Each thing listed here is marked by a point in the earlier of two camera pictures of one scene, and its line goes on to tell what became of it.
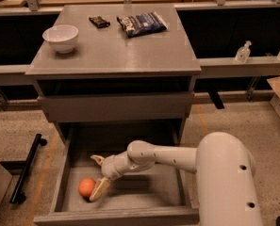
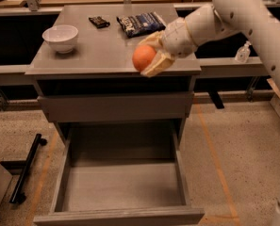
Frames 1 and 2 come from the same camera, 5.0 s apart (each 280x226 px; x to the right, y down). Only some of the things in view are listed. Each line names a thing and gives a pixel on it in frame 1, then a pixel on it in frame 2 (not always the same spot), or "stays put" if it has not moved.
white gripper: (110, 168) -> (177, 38)
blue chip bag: (140, 24) stays put
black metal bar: (17, 195) stays put
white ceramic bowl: (61, 37) stays put
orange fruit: (87, 185) -> (142, 56)
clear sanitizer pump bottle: (243, 53) stays put
